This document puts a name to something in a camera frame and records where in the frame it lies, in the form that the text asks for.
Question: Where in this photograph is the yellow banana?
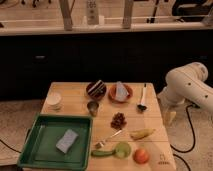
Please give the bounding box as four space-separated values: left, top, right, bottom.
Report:
130 129 155 140

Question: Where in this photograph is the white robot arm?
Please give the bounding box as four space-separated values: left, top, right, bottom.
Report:
157 62 213 126

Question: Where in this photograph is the small metal cup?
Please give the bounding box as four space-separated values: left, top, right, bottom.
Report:
87 101 99 116

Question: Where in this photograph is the white paper cup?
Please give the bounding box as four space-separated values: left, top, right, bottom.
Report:
46 92 62 110

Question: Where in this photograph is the orange tomato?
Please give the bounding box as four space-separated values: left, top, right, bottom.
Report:
133 148 149 164

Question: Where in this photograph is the brown grape bunch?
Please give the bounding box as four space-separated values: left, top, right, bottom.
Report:
111 113 127 130

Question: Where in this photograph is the clear plastic wedge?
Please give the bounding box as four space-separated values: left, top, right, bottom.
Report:
115 81 129 101

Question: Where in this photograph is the green ladle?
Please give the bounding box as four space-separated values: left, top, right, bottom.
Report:
91 142 131 159

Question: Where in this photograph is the orange plate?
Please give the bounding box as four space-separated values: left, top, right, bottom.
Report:
108 84 133 103

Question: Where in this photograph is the metal fork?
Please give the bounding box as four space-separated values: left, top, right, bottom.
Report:
95 130 122 149

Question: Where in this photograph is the dark bowl with cake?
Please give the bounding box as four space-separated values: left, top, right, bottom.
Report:
86 80 107 100

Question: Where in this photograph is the grey sponge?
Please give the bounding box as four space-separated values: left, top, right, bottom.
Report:
56 129 78 153

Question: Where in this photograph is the green plastic tray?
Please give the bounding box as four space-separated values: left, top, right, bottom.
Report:
17 114 93 171

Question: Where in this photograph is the black cable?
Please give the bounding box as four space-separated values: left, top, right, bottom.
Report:
169 103 198 171

